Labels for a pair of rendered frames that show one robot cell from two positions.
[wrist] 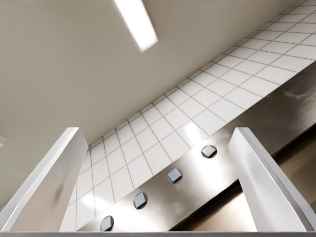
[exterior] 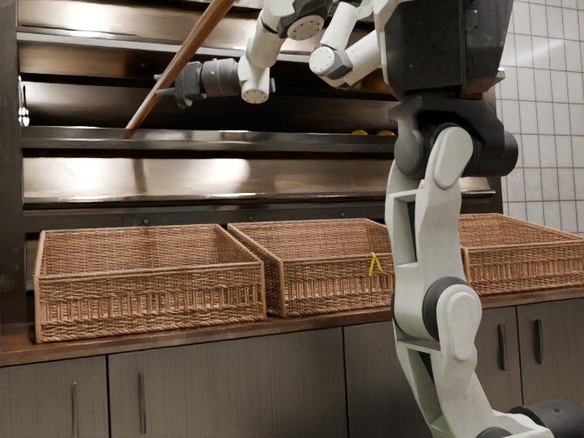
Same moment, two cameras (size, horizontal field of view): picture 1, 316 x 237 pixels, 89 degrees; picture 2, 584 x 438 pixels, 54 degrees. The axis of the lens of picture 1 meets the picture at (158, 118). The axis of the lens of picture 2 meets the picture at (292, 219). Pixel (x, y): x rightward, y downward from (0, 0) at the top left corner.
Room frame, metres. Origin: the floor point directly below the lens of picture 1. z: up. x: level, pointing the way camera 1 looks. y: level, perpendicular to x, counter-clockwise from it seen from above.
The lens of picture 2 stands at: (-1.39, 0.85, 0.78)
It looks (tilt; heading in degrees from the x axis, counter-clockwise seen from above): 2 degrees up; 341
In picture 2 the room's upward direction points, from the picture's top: 3 degrees counter-clockwise
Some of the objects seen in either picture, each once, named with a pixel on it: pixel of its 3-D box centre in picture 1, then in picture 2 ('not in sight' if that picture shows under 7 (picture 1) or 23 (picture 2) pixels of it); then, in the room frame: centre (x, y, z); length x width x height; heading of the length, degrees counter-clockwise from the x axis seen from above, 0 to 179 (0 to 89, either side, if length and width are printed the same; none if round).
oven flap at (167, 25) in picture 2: not in sight; (285, 36); (0.58, 0.17, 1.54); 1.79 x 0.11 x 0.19; 94
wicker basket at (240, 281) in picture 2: not in sight; (145, 271); (0.28, 0.73, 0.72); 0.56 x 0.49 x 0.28; 93
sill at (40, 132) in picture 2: not in sight; (288, 139); (0.61, 0.17, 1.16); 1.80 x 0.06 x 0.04; 94
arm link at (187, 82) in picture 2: not in sight; (201, 80); (0.00, 0.60, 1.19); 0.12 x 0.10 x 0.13; 60
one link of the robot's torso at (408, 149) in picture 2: not in sight; (455, 140); (-0.27, 0.06, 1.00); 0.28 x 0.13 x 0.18; 95
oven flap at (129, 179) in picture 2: not in sight; (292, 175); (0.58, 0.17, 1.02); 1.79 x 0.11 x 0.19; 94
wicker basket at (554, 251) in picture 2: not in sight; (484, 248); (0.36, -0.48, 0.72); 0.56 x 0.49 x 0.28; 93
